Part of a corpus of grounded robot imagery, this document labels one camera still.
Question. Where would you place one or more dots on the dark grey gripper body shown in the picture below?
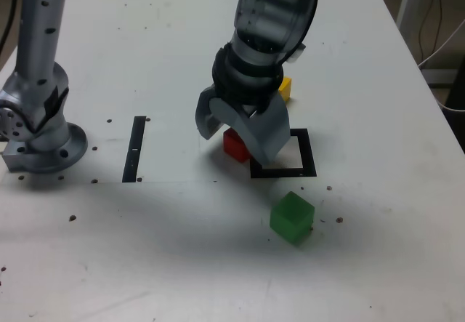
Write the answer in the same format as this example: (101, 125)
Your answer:
(254, 105)

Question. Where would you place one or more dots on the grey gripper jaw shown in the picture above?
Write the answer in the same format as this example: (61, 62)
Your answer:
(269, 133)
(203, 118)

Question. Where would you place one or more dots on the yellow cube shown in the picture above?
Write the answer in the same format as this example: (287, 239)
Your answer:
(286, 89)

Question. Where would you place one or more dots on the red cube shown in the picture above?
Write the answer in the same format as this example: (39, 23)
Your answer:
(234, 147)

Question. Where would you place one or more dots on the green cube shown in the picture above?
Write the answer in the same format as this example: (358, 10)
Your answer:
(290, 218)

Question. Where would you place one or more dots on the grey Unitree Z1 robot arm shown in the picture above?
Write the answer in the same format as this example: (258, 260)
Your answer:
(40, 46)

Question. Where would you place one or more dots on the black tape square outline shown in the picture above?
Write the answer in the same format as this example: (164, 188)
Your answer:
(290, 173)

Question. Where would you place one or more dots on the black tape strip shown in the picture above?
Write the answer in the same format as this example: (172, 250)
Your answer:
(132, 155)

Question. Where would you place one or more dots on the grey box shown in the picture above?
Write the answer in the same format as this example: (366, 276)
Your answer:
(439, 78)

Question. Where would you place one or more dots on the white metal post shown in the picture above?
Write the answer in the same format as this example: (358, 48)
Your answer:
(405, 2)

